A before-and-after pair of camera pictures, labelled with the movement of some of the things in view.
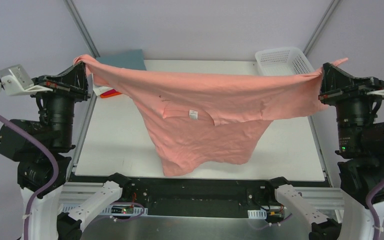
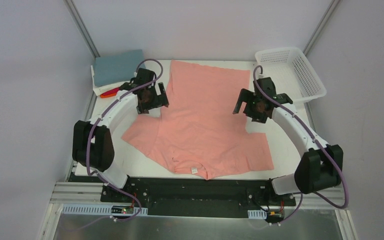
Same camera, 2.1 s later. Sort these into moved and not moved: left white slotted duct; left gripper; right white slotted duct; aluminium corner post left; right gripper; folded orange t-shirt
Moved: right gripper; left gripper
Not moved: left white slotted duct; folded orange t-shirt; aluminium corner post left; right white slotted duct
